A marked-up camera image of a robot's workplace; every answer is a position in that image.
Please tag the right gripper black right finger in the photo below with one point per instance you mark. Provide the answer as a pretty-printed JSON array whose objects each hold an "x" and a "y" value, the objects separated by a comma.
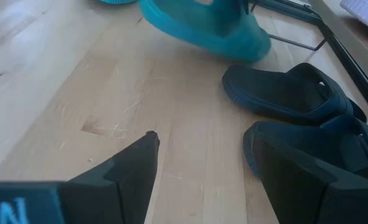
[{"x": 311, "y": 202}]

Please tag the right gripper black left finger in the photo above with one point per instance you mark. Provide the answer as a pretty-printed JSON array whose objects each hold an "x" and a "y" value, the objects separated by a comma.
[{"x": 124, "y": 186}]

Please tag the green slide sandal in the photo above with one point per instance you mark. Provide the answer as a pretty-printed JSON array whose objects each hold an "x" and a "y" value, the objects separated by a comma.
[
  {"x": 215, "y": 28},
  {"x": 118, "y": 1}
]

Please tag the wooden shelf black metal frame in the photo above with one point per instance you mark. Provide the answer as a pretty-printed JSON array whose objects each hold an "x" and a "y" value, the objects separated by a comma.
[{"x": 353, "y": 70}]

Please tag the black slide sandal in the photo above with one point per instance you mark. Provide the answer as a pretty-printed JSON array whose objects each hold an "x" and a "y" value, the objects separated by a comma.
[
  {"x": 302, "y": 143},
  {"x": 280, "y": 90}
]

